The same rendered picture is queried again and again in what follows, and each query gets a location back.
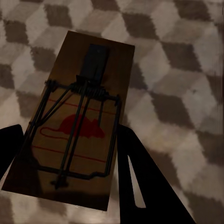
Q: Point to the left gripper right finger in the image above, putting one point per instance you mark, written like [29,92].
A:
[162,204]

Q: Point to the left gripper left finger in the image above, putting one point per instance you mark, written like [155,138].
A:
[10,141]

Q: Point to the mousetrap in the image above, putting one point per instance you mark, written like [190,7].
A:
[69,149]

